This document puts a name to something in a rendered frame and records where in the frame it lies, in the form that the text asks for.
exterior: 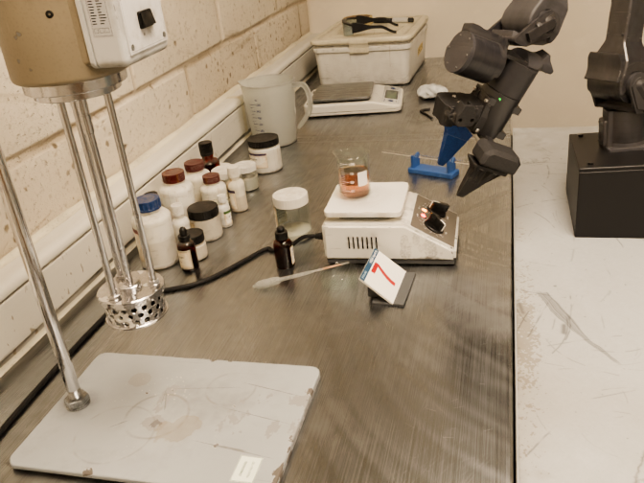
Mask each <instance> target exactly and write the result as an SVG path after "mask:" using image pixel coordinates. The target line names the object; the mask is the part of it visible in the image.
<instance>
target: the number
mask: <svg viewBox="0 0 644 483"><path fill-rule="evenodd" d="M402 271H403V270H402V269H401V268H399V267H398V266H397V265H395V264H394V263H392V262H391V261H390V260H389V259H387V258H386V257H385V256H383V255H382V254H381V253H380V252H379V253H378V255H377V257H376V258H375V260H374V262H373V264H372V266H371V268H370V270H369V272H368V275H367V277H366V279H365V281H366V282H367V283H368V284H370V285H371V286H372V287H374V288H375V289H377V290H378V291H379V292H380V293H382V294H383V295H384V296H386V297H387V298H388V299H391V297H392V294H393V292H394V290H395V287H396V285H397V283H398V281H399V278H400V276H401V273H402Z"/></svg>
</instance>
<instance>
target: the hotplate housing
mask: <svg viewBox="0 0 644 483"><path fill-rule="evenodd" d="M416 198H417V194H416V193H412V192H408V195H407V199H406V203H405V206H404V210H403V213H402V215H401V216H400V217H396V218H327V217H326V218H325V220H324V222H323V224H322V232H321V233H315V238H316V239H319V240H323V243H324V251H325V257H327V258H328V259H327V260H328V263H337V262H346V263H348V262H349V263H355V264H367V262H368V260H369V258H370V256H371V254H372V252H373V250H374V248H376V249H377V250H378V251H379V252H381V253H382V254H383V255H385V256H386V257H387V258H389V259H390V260H391V261H392V262H394V263H395V264H430V265H454V259H455V258H456V254H457V243H458V231H459V217H457V220H456V230H455V240H454V247H453V246H450V245H448V244H446V243H444V242H442V241H439V240H437V239H435V238H433V237H431V236H430V235H428V234H426V233H424V232H423V231H421V230H419V229H417V228H415V227H413V226H411V225H410V223H411V220H412V216H413V211H414V207H415V203H416Z"/></svg>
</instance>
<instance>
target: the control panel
mask: <svg viewBox="0 0 644 483"><path fill-rule="evenodd" d="M431 202H432V201H430V200H428V199H426V198H424V197H422V196H420V195H417V198H416V203H415V207H414V211H413V216H412V220H411V223H410V225H411V226H413V227H415V228H417V229H419V230H421V231H423V232H424V233H426V234H428V235H429V236H431V237H433V238H435V239H437V240H439V241H441V242H444V243H446V244H448V245H450V246H453V247H454V240H455V230H456V220H457V214H455V213H453V212H452V211H450V210H447V211H446V216H445V217H444V218H442V220H443V222H444V223H445V224H446V226H445V228H444V232H443V234H436V233H434V232H432V231H430V230H429V229H428V228H426V226H425V221H426V220H427V219H428V218H429V217H430V215H431V213H430V212H429V211H428V210H427V206H428V205H430V204H431ZM422 209H426V212H425V211H423V210H422ZM421 214H424V215H425V218H424V217H422V216H421Z"/></svg>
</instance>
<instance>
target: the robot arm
mask: <svg viewBox="0 0 644 483"><path fill-rule="evenodd" d="M567 11H568V0H513V1H512V2H511V3H510V4H509V6H508V7H507V8H506V10H505V11H504V13H503V15H502V17H501V18H500V19H499V20H498V21H497V22H496V23H495V24H493V26H492V27H491V28H490V29H489V30H485V29H483V28H482V27H481V26H479V25H477V24H475V23H464V25H463V28H462V31H461V32H459V33H458V34H457V35H456V36H455V37H454V38H453V39H452V41H451V42H450V44H449V45H448V46H447V49H446V51H445V57H444V63H445V67H446V69H447V70H448V71H449V72H451V73H453V74H456V75H458V76H461V77H464V78H467V79H470V80H473V81H478V82H481V83H484V84H483V85H481V84H479V83H478V84H477V85H476V86H475V87H474V88H473V89H472V92H471V93H470V94H468V93H461V92H438V93H437V95H436V100H435V104H434V107H433V112H432V114H433V116H435V117H436V118H437V119H438V121H439V124H440V125H442V126H444V127H445V130H444V136H443V141H442V145H441V148H440V153H439V157H438V161H437V164H438V165H440V166H444V165H445V164H446V163H447V162H448V161H449V160H450V159H451V158H452V157H453V156H454V154H455V153H456V152H457V151H459V150H460V149H461V148H462V147H463V146H464V145H465V144H466V143H467V141H469V140H470V139H471V137H472V136H473V137H474V139H475V140H476V141H477V143H476V145H475V146H474V148H473V150H472V154H473V155H472V154H469V153H468V158H469V162H470V166H469V168H468V170H467V172H466V174H465V176H464V178H463V180H462V182H461V184H460V186H459V188H458V191H457V193H456V194H457V196H460V197H464V196H466V195H468V194H469V193H471V192H472V191H474V190H476V189H477V188H479V187H481V186H482V185H484V184H485V183H487V182H489V181H491V180H493V179H495V178H497V177H499V176H506V175H507V174H511V175H513V174H515V173H516V171H517V170H518V168H519V166H520V161H519V157H518V156H517V155H516V153H515V152H514V151H513V150H512V148H510V147H507V146H504V145H501V144H499V143H496V142H495V141H494V140H493V139H495V138H497V139H500V140H503V139H504V138H505V136H506V135H507V134H506V133H505V132H504V131H503V128H504V127H505V126H506V124H507V122H508V121H509V119H510V118H511V116H512V114H515V115H519V113H520V112H521V110H522V109H521V108H520V107H519V106H518V104H519V102H520V101H521V99H522V98H523V96H524V94H525V93H526V91H527V90H528V88H529V86H530V85H531V83H532V82H533V80H534V78H535V77H536V75H537V74H538V72H539V71H542V72H544V73H545V74H546V73H547V74H549V75H551V74H552V73H553V72H554V71H553V67H552V64H551V60H550V58H551V56H550V55H549V54H548V53H547V52H545V51H544V50H543V49H541V50H539V51H536V52H531V51H528V50H526V49H523V48H520V47H517V48H514V49H512V50H509V49H508V47H509V45H511V46H523V47H527V46H530V45H541V46H542V45H545V44H548V43H551V42H552V41H554V39H555V38H556V37H557V35H558V34H559V32H560V29H561V27H562V24H563V23H564V19H565V17H566V14H567ZM643 29H644V0H611V3H610V10H609V23H608V29H607V36H606V40H605V42H604V43H603V45H602V46H601V47H600V49H599V50H598V52H590V53H589V55H588V57H587V70H586V75H585V79H586V80H587V85H586V86H587V90H588V91H589V92H590V93H591V97H592V100H593V102H594V106H596V107H603V117H600V118H599V121H598V123H599V132H598V142H599V143H600V144H601V145H602V146H603V148H604V149H605V150H606V151H607V152H618V151H628V150H644V46H643V43H642V36H643ZM481 135H482V136H481Z"/></svg>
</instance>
